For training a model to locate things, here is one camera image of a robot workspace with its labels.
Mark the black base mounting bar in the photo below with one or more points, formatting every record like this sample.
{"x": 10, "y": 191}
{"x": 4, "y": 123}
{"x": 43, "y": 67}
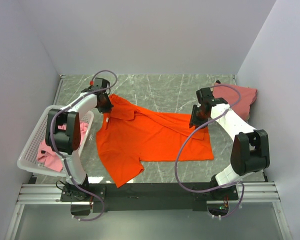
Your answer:
{"x": 158, "y": 196}

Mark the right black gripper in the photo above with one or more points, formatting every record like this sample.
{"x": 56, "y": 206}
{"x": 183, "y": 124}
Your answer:
{"x": 194, "y": 121}

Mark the white plastic laundry basket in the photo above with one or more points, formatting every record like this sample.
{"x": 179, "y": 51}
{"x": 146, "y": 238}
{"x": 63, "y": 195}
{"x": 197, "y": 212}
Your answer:
{"x": 28, "y": 157}

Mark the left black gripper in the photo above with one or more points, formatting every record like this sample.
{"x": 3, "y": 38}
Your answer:
{"x": 109, "y": 105}

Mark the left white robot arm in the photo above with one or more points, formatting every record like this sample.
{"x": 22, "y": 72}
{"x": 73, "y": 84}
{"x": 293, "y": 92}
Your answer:
{"x": 63, "y": 133}

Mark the orange polo shirt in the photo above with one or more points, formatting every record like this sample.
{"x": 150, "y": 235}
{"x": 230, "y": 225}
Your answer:
{"x": 132, "y": 134}

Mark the folded pink t shirt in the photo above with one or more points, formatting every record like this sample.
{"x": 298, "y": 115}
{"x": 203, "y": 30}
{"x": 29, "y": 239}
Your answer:
{"x": 242, "y": 108}

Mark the crumpled pink shirt in basket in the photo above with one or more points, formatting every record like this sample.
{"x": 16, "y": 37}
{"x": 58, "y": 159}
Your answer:
{"x": 47, "y": 157}

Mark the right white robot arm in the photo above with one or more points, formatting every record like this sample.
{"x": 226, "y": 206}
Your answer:
{"x": 250, "y": 148}

